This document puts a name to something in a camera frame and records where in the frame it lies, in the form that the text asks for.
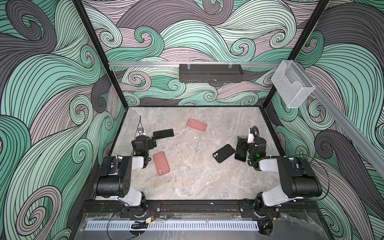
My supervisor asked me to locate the black phone case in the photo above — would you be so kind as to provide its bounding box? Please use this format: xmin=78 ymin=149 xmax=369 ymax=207
xmin=213 ymin=144 xmax=236 ymax=164

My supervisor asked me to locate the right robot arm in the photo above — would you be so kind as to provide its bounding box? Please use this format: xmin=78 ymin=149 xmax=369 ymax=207
xmin=235 ymin=126 xmax=323 ymax=211

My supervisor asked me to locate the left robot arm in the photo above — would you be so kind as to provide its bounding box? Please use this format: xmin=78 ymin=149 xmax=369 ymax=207
xmin=93 ymin=135 xmax=157 ymax=212

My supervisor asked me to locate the pink phone case near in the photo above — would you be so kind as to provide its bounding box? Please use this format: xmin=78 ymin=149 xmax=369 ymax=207
xmin=153 ymin=152 xmax=171 ymax=176

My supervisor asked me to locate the pink phone case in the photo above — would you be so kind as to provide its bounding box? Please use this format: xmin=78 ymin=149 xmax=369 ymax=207
xmin=187 ymin=119 xmax=208 ymax=132
xmin=153 ymin=152 xmax=171 ymax=176

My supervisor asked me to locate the pink phone case far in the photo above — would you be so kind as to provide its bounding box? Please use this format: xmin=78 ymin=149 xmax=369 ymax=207
xmin=187 ymin=119 xmax=208 ymax=132

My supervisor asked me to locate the purple-edged black smartphone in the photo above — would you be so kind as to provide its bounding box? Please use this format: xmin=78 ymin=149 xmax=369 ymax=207
xmin=235 ymin=139 xmax=248 ymax=162

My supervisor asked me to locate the clear acrylic wall holder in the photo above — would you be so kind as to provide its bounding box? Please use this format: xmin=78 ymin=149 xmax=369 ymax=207
xmin=271 ymin=60 xmax=315 ymax=109

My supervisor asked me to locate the black wall tray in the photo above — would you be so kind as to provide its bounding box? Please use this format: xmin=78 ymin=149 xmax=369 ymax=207
xmin=179 ymin=64 xmax=244 ymax=84

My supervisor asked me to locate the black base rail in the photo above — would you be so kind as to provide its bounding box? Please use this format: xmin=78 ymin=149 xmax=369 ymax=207
xmin=81 ymin=199 xmax=319 ymax=216

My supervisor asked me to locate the aluminium wall rail back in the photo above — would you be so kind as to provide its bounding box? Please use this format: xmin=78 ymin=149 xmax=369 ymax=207
xmin=108 ymin=61 xmax=280 ymax=68

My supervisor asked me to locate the aluminium wall rail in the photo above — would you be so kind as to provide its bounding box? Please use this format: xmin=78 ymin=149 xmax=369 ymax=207
xmin=108 ymin=61 xmax=280 ymax=68
xmin=292 ymin=61 xmax=384 ymax=176

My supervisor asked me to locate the white slotted cable duct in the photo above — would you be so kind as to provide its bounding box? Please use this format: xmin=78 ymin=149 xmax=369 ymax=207
xmin=85 ymin=221 xmax=259 ymax=231

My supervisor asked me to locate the aluminium wall rail right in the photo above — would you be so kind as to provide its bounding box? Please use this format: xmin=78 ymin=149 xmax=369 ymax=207
xmin=292 ymin=61 xmax=384 ymax=176

